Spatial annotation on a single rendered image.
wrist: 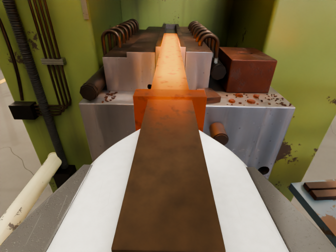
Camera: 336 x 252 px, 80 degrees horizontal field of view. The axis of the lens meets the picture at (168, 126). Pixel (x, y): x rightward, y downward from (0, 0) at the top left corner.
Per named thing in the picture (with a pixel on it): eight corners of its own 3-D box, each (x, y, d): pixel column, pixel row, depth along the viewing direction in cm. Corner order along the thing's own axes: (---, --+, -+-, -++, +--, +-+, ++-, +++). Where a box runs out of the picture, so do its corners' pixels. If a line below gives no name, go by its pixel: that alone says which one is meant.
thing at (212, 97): (195, 94, 39) (195, 88, 39) (209, 93, 40) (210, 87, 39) (205, 104, 36) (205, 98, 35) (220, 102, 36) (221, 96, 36)
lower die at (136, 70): (207, 92, 40) (213, 47, 36) (107, 90, 40) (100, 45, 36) (190, 49, 76) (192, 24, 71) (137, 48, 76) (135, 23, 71)
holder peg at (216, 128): (227, 147, 35) (230, 134, 33) (211, 146, 35) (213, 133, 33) (222, 134, 38) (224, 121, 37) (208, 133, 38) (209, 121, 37)
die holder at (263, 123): (242, 245, 58) (296, 107, 35) (111, 242, 59) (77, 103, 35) (210, 135, 106) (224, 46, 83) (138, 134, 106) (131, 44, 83)
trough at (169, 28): (185, 55, 36) (185, 46, 36) (155, 54, 36) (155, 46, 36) (178, 28, 72) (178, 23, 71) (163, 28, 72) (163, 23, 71)
